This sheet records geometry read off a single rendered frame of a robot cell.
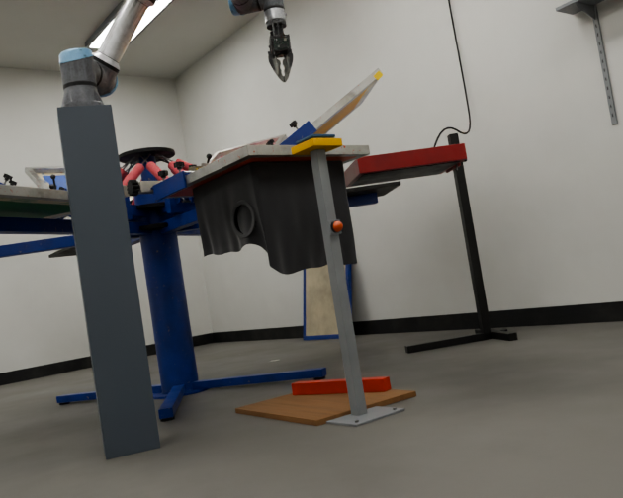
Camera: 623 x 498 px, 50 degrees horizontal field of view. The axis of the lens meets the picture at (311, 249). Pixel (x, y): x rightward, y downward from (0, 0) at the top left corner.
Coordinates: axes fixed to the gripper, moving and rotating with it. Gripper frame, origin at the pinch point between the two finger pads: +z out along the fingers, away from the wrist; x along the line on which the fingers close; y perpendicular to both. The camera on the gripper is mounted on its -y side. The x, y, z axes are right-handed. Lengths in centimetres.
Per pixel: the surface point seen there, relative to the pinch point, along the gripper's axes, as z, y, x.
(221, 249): 56, -36, -32
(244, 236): 54, -17, -22
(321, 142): 28.0, 17.1, 8.0
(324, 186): 42.2, 12.4, 7.4
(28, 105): -132, -435, -210
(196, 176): 26, -29, -37
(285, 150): 25.1, -4.1, -2.9
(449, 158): 20, -116, 95
